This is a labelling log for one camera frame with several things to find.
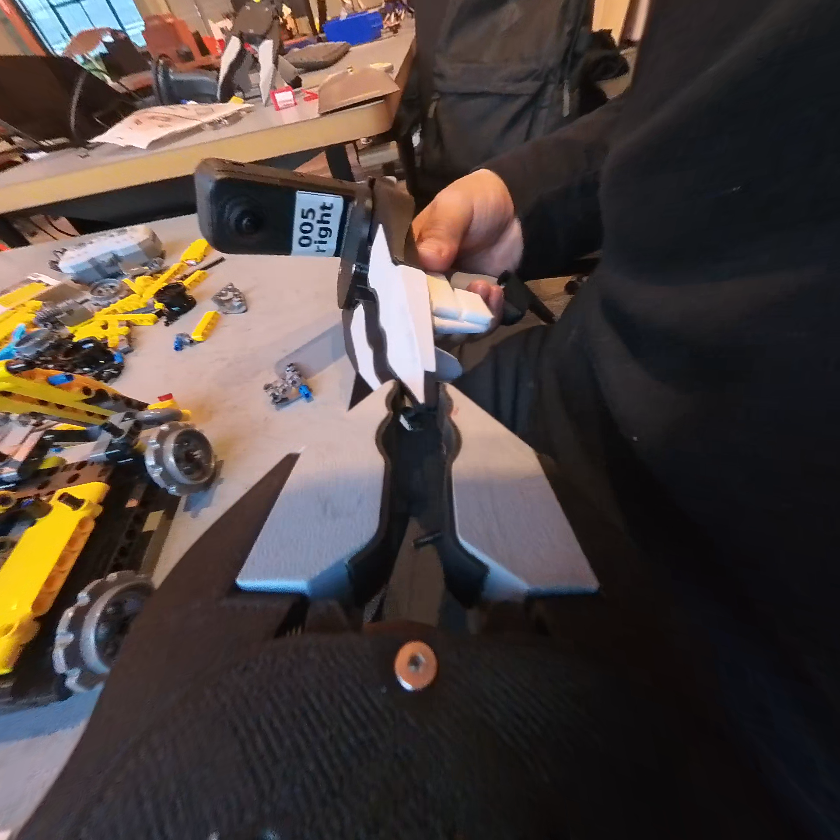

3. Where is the black toy wheel rim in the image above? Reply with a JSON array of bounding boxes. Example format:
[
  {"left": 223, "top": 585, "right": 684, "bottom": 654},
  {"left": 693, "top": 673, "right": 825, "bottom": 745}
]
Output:
[
  {"left": 153, "top": 282, "right": 198, "bottom": 327},
  {"left": 64, "top": 336, "right": 126, "bottom": 383}
]

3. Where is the grey toy battery box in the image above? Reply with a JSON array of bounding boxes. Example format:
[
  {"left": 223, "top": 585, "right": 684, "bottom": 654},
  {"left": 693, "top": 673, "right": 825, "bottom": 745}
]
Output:
[{"left": 56, "top": 225, "right": 166, "bottom": 280}]

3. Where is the pile of small toy connectors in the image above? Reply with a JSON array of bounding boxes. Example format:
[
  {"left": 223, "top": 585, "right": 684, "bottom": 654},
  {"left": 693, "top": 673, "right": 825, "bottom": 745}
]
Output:
[{"left": 0, "top": 289, "right": 132, "bottom": 385}]

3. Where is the person's right hand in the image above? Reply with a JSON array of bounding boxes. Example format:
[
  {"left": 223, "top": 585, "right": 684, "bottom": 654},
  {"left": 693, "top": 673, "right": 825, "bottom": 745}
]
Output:
[{"left": 412, "top": 168, "right": 526, "bottom": 317}]

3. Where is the unused hand-held gripper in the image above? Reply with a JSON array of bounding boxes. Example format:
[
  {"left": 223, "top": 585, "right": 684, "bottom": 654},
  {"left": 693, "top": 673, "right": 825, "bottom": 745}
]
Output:
[{"left": 217, "top": 0, "right": 304, "bottom": 107}]

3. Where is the black handle device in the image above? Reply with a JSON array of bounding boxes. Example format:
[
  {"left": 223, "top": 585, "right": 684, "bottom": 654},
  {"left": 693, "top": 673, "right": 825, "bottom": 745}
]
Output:
[{"left": 150, "top": 56, "right": 224, "bottom": 107}]

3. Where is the grey panel with blue pins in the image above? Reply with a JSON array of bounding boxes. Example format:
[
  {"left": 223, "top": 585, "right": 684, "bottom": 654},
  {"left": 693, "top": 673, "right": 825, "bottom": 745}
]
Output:
[{"left": 262, "top": 363, "right": 316, "bottom": 409}]

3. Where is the yellow black toy vehicle model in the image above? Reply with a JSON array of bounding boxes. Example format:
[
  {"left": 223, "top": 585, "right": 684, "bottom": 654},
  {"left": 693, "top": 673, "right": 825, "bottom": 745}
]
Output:
[{"left": 0, "top": 363, "right": 219, "bottom": 710}]

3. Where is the dark grey pouch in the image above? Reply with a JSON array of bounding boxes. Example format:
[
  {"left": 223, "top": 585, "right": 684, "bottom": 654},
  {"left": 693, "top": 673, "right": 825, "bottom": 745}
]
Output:
[{"left": 285, "top": 41, "right": 353, "bottom": 73}]

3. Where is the blue plastic bin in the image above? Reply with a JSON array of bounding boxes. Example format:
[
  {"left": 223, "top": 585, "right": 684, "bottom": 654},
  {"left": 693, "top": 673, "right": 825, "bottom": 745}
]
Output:
[{"left": 323, "top": 8, "right": 385, "bottom": 46}]

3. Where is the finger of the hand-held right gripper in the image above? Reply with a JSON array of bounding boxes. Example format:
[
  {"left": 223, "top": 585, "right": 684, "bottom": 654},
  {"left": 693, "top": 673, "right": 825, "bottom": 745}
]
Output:
[
  {"left": 344, "top": 307, "right": 388, "bottom": 409},
  {"left": 366, "top": 225, "right": 465, "bottom": 406}
]

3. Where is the light blue toy piece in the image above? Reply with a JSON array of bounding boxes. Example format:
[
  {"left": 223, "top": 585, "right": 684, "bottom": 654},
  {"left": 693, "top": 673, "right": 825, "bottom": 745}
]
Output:
[{"left": 0, "top": 328, "right": 43, "bottom": 363}]

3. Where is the pile of yellow toy beams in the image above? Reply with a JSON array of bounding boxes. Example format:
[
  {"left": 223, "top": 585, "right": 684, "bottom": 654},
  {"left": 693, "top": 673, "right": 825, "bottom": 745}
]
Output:
[{"left": 0, "top": 239, "right": 212, "bottom": 342}]

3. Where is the long grey table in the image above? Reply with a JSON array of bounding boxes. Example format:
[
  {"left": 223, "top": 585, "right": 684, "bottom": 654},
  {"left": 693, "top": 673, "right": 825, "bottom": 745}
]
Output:
[{"left": 0, "top": 20, "right": 417, "bottom": 217}]

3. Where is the white paper sheet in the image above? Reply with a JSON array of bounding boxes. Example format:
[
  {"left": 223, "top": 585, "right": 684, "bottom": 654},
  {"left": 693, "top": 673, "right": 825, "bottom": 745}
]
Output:
[{"left": 92, "top": 101, "right": 256, "bottom": 150}]

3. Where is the black backpack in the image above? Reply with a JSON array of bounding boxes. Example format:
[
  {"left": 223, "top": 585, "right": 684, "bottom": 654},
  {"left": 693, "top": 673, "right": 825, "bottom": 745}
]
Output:
[{"left": 394, "top": 0, "right": 631, "bottom": 198}]

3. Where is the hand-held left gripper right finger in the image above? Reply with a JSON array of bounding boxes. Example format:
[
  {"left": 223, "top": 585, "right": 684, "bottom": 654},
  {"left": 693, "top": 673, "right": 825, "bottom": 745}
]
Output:
[{"left": 430, "top": 382, "right": 601, "bottom": 608}]

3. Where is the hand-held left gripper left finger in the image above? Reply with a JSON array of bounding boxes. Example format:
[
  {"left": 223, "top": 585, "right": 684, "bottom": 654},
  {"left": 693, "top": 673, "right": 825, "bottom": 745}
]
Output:
[{"left": 236, "top": 382, "right": 414, "bottom": 608}]

